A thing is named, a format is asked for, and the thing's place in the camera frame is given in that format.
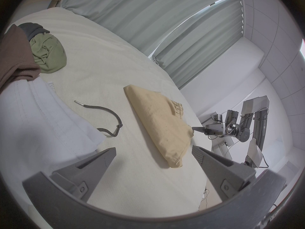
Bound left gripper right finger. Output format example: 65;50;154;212
192;145;258;202

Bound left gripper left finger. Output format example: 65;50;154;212
51;148;116;202

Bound tan shorts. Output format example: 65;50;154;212
123;84;194;169

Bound bed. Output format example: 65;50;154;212
0;0;210;214

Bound pale grey garment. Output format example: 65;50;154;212
0;79;122;176

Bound pale green curtain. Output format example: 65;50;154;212
59;0;241;57
152;0;245;90

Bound green garment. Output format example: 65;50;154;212
29;33;67;74

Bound brown garment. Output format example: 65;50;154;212
0;24;41;94

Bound black garment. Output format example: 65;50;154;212
18;22;50;42

